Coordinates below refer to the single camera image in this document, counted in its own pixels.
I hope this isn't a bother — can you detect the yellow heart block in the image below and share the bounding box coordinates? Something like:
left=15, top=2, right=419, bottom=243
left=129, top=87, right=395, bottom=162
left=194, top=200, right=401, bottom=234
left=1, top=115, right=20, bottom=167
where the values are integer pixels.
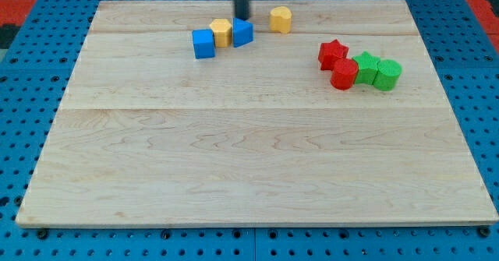
left=269, top=6, right=292, bottom=34

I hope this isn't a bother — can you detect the blue triangle block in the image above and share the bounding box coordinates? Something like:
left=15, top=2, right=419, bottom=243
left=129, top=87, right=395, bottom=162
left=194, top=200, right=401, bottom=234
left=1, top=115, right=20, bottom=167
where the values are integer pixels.
left=232, top=18, right=253, bottom=48

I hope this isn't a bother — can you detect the blue cube block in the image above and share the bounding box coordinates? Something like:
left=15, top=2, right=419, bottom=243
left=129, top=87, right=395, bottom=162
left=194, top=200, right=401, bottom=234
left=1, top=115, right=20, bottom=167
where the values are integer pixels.
left=192, top=29, right=215, bottom=59

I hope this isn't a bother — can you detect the yellow pentagon block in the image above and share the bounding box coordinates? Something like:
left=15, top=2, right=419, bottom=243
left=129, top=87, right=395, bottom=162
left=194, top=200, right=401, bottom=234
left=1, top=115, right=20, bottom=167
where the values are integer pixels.
left=209, top=19, right=232, bottom=48

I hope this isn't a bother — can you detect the light wooden board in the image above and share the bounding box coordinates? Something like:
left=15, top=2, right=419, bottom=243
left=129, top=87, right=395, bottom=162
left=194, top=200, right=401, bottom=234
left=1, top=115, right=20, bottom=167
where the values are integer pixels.
left=16, top=0, right=498, bottom=229

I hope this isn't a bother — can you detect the red star block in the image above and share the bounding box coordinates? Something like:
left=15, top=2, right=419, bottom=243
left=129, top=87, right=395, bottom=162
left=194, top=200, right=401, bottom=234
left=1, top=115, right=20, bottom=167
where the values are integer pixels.
left=318, top=39, right=349, bottom=70

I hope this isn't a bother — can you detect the red cylinder block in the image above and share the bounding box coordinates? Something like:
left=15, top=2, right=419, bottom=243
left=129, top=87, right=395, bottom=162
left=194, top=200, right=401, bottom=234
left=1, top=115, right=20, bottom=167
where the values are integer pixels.
left=330, top=58, right=359, bottom=90

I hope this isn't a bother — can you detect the green star block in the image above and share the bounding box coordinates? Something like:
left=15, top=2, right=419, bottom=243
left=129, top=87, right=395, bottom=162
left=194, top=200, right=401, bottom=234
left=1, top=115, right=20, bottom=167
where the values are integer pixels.
left=352, top=51, right=380, bottom=85

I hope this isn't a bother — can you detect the green cylinder block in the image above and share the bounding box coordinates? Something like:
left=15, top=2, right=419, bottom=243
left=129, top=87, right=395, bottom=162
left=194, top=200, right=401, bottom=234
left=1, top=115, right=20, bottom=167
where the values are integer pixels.
left=373, top=59, right=402, bottom=91

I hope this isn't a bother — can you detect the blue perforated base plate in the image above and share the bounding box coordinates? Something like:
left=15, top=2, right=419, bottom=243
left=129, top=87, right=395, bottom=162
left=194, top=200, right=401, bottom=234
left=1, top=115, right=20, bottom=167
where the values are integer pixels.
left=1, top=0, right=498, bottom=260

